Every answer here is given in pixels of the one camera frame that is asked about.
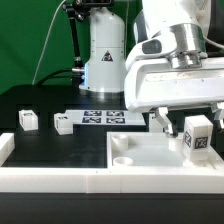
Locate black cable bundle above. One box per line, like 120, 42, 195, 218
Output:
35, 67, 84, 87

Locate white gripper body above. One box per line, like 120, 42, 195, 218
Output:
124, 33, 224, 112

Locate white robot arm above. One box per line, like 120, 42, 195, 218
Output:
80, 0, 224, 134

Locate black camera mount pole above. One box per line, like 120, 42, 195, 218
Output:
63, 3, 84, 88

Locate white plate with AprilTags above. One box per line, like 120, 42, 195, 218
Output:
65, 110, 145, 126

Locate white square tabletop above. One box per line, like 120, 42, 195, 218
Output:
107, 132, 218, 168

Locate white U-shaped obstacle fence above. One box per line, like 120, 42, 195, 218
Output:
0, 133, 224, 194

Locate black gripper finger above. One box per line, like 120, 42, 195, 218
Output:
155, 107, 178, 138
211, 102, 224, 129

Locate grey cable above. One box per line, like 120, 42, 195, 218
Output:
31, 0, 68, 86

